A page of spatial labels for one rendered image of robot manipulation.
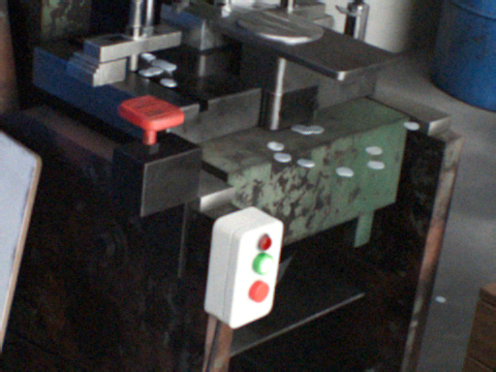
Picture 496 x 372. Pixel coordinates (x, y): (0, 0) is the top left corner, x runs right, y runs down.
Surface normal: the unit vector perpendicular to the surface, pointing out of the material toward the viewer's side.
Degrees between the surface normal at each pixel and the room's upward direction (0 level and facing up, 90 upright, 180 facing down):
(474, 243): 0
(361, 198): 90
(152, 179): 90
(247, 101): 90
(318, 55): 0
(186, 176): 90
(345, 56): 0
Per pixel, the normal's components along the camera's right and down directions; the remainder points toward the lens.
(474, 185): 0.09, -0.90
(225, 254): -0.73, 0.23
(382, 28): 0.68, 0.36
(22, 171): -0.74, 0.01
